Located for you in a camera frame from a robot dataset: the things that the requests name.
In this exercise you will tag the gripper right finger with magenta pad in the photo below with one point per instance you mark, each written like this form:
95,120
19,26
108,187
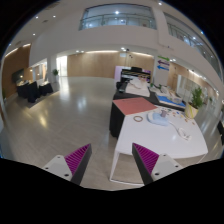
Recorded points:
153,166

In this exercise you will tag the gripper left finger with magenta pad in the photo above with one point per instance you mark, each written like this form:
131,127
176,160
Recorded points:
72,166

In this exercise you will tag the pink cup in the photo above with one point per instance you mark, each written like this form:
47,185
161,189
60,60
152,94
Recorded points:
163,114

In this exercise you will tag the pink topped black table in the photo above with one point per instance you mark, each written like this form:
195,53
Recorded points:
122,107

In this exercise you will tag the blue topped table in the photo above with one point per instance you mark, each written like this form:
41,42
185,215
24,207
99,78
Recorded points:
167,101

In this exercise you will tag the potted green plant yellow pot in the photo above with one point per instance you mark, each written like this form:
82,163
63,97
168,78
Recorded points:
196,102

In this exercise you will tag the white cloth covered table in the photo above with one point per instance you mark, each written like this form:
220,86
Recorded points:
138,86

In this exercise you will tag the black draped tables left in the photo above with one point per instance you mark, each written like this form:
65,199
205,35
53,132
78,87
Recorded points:
31,92

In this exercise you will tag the distant potted plant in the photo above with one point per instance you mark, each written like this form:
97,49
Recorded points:
55,73

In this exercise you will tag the directional arrow sign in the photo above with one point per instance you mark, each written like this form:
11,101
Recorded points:
163,63

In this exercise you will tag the wall television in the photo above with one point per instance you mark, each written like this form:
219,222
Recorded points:
17,76

